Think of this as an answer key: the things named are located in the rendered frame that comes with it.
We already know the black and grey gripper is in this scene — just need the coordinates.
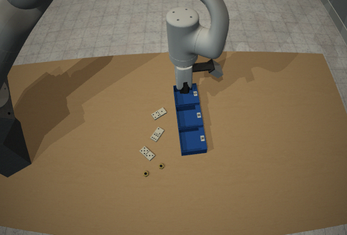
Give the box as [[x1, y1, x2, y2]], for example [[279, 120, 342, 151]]
[[174, 64, 193, 94]]

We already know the blue rack of three bins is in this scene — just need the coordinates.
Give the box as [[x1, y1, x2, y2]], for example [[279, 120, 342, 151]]
[[173, 83, 207, 156]]

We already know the white domino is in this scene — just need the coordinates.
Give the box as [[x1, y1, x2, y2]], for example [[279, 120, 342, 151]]
[[151, 108, 167, 120], [150, 127, 164, 142], [139, 146, 155, 161]]

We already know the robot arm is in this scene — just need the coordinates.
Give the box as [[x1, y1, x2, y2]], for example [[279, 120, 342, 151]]
[[0, 0, 229, 109]]

